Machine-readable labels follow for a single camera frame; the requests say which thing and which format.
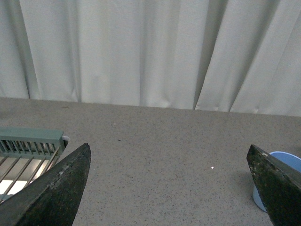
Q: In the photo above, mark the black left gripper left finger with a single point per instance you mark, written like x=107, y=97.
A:
x=52, y=199

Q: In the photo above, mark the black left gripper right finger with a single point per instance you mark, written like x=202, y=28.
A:
x=278, y=185

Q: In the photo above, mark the blue cup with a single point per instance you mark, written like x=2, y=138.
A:
x=287, y=158

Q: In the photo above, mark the green dish drying rack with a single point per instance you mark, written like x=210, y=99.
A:
x=26, y=154

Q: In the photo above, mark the white curtain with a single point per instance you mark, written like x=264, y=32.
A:
x=239, y=56

